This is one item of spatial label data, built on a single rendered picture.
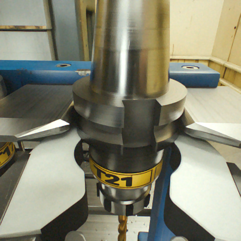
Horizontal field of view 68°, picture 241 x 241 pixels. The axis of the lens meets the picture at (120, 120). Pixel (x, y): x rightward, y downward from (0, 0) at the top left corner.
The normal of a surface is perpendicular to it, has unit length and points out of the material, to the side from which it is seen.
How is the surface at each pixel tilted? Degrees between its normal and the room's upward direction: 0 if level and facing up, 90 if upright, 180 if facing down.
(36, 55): 91
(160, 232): 90
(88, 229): 0
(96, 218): 0
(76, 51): 90
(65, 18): 90
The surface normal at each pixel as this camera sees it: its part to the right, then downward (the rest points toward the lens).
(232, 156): -0.40, -0.81
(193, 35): -0.04, 0.47
